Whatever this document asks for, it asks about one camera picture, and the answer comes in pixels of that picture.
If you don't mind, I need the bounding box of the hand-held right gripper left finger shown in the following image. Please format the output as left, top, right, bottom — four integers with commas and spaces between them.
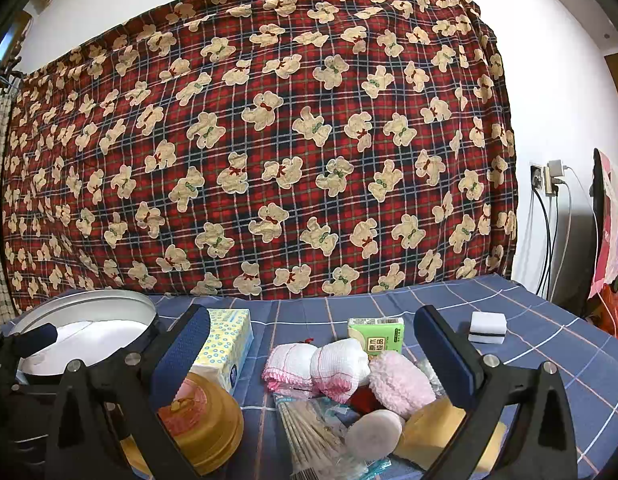
44, 304, 212, 480

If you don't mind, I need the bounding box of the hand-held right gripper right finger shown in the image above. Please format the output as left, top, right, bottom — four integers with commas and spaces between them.
414, 305, 580, 480

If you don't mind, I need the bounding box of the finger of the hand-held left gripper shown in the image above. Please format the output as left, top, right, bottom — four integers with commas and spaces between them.
0, 324, 58, 361

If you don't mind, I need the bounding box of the white sponge block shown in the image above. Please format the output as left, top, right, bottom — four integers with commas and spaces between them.
470, 311, 507, 346

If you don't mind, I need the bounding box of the pink fluffy cloth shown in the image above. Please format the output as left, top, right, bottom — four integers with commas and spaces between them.
368, 350, 437, 418

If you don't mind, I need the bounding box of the round metal tin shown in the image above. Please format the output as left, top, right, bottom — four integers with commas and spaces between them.
11, 289, 160, 386

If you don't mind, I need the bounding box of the yellow sponge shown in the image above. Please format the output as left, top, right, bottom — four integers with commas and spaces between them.
393, 397, 507, 471

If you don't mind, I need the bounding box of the green tissue pack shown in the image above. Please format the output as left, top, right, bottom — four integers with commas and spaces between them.
347, 316, 406, 358

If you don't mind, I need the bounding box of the white pink-edged dishcloth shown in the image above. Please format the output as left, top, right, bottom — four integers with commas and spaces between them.
263, 338, 370, 405

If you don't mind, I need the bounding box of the clear cotton swab pack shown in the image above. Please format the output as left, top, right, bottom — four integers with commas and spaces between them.
274, 392, 390, 480

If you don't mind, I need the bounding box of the clear plastic bag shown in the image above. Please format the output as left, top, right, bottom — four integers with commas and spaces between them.
416, 357, 447, 396

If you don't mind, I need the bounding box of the yellow dotted tissue pack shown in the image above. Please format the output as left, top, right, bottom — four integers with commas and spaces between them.
189, 308, 254, 396

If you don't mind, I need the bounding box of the orange round lid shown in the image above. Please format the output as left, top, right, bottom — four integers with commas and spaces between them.
121, 372, 244, 477

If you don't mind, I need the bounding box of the blue checked sheet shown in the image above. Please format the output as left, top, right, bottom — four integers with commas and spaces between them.
0, 274, 618, 480

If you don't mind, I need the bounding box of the round white cotton pad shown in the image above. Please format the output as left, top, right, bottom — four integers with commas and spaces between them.
345, 409, 404, 461

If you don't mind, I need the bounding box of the orange bag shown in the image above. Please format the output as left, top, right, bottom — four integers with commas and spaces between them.
596, 285, 618, 346

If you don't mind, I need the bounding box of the black panel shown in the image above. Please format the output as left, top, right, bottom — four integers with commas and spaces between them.
581, 147, 612, 321

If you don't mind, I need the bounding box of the pink patchwork cloth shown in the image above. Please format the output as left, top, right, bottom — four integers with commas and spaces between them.
589, 152, 618, 301

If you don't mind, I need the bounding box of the red plaid bear-print blanket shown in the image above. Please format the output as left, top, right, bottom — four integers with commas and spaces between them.
1, 0, 520, 313

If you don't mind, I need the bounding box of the black cable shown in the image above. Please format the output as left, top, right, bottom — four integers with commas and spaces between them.
534, 187, 552, 297

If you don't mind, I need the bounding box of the white cable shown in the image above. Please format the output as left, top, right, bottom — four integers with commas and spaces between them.
559, 182, 576, 301

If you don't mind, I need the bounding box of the wall socket with chargers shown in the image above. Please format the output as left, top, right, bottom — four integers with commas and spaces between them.
545, 159, 567, 196

